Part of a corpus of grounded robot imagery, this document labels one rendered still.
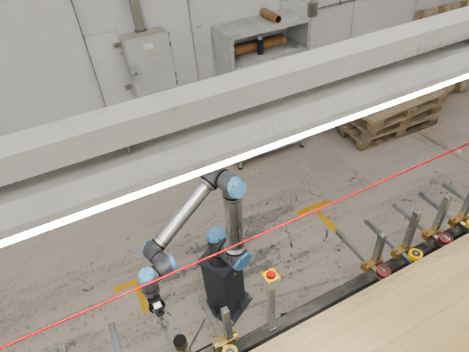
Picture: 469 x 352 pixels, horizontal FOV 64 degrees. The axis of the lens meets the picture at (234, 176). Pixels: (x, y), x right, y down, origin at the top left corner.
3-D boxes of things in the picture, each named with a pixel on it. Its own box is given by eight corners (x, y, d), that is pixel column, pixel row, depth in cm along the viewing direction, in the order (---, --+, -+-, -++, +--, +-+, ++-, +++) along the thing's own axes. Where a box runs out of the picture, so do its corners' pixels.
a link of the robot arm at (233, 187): (236, 249, 262) (231, 164, 216) (253, 264, 252) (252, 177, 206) (219, 262, 254) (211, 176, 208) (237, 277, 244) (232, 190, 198)
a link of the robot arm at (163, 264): (165, 247, 205) (146, 260, 199) (178, 259, 199) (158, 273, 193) (168, 258, 212) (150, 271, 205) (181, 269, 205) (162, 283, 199)
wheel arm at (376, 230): (363, 223, 262) (364, 219, 259) (367, 221, 263) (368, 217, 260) (411, 268, 231) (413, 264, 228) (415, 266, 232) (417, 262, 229)
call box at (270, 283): (261, 281, 190) (261, 272, 185) (273, 276, 192) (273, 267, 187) (268, 292, 185) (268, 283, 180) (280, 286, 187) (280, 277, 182)
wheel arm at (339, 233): (334, 234, 252) (335, 230, 250) (338, 232, 253) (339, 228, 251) (381, 283, 222) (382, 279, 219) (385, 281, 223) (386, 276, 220)
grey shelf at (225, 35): (224, 150, 472) (210, 25, 372) (285, 130, 498) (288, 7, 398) (239, 170, 440) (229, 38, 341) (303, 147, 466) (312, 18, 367)
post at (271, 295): (266, 326, 218) (264, 281, 189) (273, 323, 219) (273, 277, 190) (269, 333, 215) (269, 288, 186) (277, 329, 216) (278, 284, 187)
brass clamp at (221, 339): (212, 343, 202) (211, 339, 199) (234, 332, 206) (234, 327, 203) (217, 353, 198) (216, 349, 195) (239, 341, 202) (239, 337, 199)
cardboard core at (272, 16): (259, 8, 377) (274, 15, 356) (266, 6, 380) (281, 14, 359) (259, 16, 383) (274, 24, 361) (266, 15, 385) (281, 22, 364)
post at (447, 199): (423, 246, 256) (444, 195, 226) (427, 244, 258) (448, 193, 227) (428, 249, 254) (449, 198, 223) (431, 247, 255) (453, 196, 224)
